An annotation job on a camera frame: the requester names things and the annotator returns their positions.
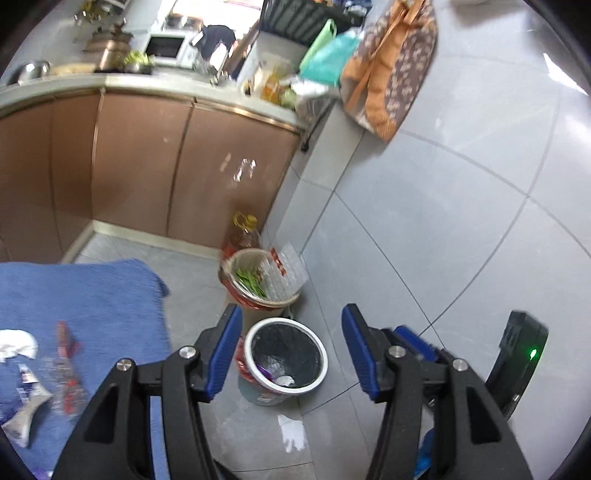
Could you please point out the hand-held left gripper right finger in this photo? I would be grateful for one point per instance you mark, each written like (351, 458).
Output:
(362, 355)

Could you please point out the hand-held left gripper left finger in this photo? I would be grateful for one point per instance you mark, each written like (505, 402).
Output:
(224, 355)

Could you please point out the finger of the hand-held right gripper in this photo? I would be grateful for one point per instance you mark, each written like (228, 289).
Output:
(425, 454)
(418, 344)

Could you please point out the white bin with black liner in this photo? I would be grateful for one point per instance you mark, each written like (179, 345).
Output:
(295, 350)

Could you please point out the clear plastic wrapper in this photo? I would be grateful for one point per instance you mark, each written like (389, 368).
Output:
(69, 385)

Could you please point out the red snack wrapper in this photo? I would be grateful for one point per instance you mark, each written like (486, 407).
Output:
(62, 339)

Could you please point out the silver foil wrapper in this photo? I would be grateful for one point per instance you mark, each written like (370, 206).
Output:
(25, 406)

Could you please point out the white tissue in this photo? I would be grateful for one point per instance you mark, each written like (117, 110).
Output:
(16, 344)

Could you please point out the white paper scrap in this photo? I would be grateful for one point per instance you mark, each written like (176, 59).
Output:
(285, 381)

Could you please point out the green vegetable scraps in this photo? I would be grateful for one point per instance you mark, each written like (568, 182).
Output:
(249, 279)

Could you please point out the clear plastic egg tray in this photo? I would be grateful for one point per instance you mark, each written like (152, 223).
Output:
(284, 272)

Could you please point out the yellow cooking oil bottle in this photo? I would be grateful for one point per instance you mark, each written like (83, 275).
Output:
(242, 233)

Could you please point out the blue cloth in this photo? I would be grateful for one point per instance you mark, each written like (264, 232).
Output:
(92, 300)

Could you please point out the brown kitchen cabinet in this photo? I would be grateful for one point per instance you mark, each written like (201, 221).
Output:
(138, 161)

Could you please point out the yellow oil bottles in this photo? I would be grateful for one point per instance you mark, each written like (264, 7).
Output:
(273, 81)

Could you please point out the orange patterned apron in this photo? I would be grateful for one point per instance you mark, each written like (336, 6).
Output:
(392, 64)

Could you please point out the teal plastic bag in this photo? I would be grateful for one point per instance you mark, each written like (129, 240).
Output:
(330, 60)

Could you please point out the green leafy vegetables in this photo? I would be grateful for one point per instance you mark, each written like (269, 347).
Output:
(138, 60)

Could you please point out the white microwave oven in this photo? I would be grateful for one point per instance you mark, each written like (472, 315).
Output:
(166, 46)

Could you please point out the dark blue garment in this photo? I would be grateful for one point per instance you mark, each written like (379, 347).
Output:
(217, 39)

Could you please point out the green plastic bag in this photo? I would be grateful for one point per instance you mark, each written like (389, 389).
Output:
(321, 41)

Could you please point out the stacked cooking pots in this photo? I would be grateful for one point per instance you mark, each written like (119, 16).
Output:
(111, 48)

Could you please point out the steel bowl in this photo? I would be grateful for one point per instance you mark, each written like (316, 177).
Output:
(33, 71)

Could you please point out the black storage rack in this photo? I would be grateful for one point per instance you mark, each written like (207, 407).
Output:
(300, 18)

